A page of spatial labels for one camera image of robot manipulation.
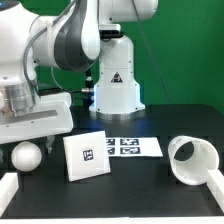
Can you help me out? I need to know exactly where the white lamp base with tags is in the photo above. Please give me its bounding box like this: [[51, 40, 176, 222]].
[[63, 131, 111, 182]]

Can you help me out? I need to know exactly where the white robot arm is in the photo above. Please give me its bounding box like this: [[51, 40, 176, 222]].
[[0, 0, 158, 147]]

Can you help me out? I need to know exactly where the white corner bracket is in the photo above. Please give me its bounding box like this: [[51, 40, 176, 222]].
[[0, 173, 19, 217], [207, 170, 224, 212]]

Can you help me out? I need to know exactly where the white lamp bulb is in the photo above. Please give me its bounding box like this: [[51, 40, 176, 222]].
[[11, 142, 42, 172]]

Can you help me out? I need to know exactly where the white cylindrical lamp shade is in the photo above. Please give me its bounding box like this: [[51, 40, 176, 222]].
[[168, 136, 219, 186]]

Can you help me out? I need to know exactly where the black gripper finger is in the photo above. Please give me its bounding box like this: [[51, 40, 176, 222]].
[[46, 135, 55, 154]]

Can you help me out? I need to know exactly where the black cable on table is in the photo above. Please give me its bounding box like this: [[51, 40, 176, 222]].
[[33, 84, 96, 101]]

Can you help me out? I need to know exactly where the white left corner bracket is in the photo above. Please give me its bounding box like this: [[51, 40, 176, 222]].
[[0, 173, 19, 217]]

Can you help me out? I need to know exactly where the white right corner bracket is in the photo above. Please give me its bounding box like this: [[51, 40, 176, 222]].
[[207, 170, 224, 212]]

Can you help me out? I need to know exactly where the white sheet with tags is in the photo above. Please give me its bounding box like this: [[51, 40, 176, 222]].
[[106, 137, 163, 157]]

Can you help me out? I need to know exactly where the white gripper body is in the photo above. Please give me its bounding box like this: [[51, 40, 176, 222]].
[[0, 92, 73, 144]]

